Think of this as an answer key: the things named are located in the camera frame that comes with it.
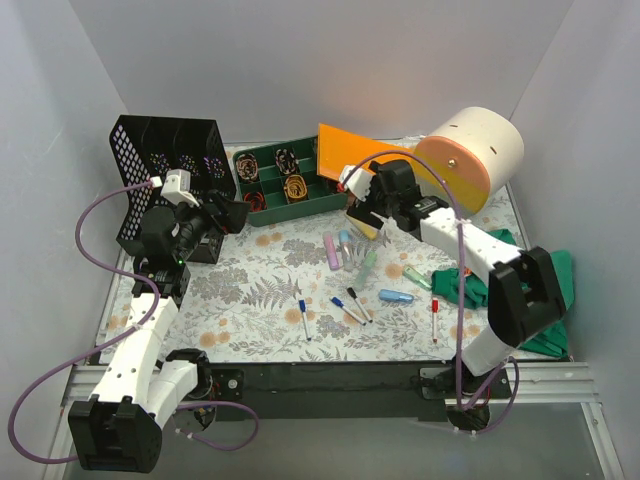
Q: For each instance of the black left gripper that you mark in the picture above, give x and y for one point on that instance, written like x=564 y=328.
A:
x=216 y=214

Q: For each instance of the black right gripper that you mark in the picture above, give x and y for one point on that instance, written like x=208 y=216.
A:
x=370 y=201

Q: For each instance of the pink highlighter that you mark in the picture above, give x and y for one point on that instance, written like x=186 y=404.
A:
x=331 y=251

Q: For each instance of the orange plastic folder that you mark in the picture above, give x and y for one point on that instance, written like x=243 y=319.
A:
x=338 y=148

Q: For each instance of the cream cylindrical drawer box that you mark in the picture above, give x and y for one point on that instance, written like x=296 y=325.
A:
x=476 y=152

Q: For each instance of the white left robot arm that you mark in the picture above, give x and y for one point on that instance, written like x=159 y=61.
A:
x=119 y=427

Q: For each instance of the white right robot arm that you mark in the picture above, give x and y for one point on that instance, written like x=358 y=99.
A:
x=445 y=229

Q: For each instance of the green compartment tray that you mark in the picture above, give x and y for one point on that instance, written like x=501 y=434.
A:
x=280 y=182

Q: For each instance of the black cap marker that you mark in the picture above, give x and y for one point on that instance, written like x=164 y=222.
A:
x=360 y=305

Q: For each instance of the light green clear highlighter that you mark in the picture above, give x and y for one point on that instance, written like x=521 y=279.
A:
x=416 y=277

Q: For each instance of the floral table mat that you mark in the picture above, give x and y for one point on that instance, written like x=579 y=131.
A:
x=244 y=308

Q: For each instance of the blue lying highlighter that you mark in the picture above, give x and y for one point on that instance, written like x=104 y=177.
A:
x=395 y=296

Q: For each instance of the blue cap marker middle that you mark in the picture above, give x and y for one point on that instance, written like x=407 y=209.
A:
x=337 y=302

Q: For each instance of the blue cap marker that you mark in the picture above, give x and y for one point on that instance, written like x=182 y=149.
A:
x=337 y=302
x=303 y=311

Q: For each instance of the blue cap marker left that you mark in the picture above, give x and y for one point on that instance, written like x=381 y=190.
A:
x=303 y=311

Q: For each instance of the black mesh file holder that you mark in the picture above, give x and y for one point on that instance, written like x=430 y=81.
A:
x=150 y=146

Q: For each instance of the red cap marker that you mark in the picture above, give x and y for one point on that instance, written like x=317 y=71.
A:
x=434 y=318

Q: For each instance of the green cloth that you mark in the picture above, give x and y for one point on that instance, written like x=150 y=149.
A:
x=525 y=292

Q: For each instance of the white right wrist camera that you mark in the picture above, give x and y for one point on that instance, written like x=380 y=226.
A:
x=357 y=181

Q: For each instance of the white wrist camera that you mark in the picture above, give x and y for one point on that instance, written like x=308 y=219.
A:
x=357 y=181
x=175 y=188

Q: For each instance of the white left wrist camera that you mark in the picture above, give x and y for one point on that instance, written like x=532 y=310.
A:
x=175 y=188

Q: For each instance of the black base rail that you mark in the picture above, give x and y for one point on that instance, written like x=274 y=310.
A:
x=333 y=390

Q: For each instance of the aluminium frame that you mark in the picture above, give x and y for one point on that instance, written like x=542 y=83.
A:
x=541 y=382

